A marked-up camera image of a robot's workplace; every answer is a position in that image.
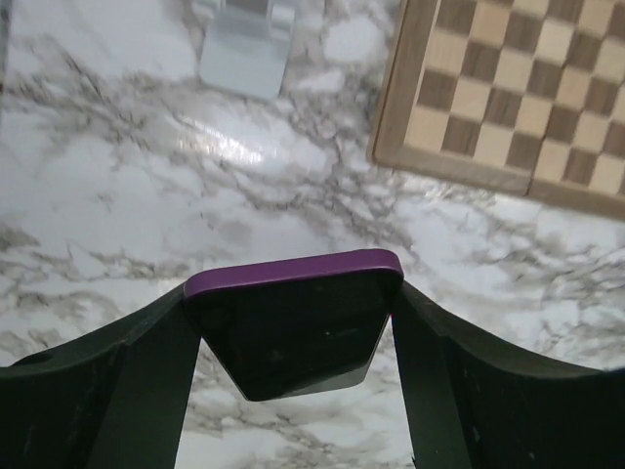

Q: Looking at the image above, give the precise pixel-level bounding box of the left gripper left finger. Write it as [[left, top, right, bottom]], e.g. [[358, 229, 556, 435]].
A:
[[1, 287, 200, 468]]

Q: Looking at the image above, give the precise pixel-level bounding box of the grey metal phone stand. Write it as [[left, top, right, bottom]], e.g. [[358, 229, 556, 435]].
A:
[[199, 1, 301, 101]]

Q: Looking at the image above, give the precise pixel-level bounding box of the purple-cased black phone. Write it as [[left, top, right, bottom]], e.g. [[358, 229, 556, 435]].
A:
[[184, 248, 404, 402]]

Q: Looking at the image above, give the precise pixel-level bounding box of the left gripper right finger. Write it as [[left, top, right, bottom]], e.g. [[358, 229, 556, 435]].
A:
[[392, 283, 624, 468]]

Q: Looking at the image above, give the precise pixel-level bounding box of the wooden chessboard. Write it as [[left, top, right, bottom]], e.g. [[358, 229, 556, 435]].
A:
[[369, 1, 624, 219]]

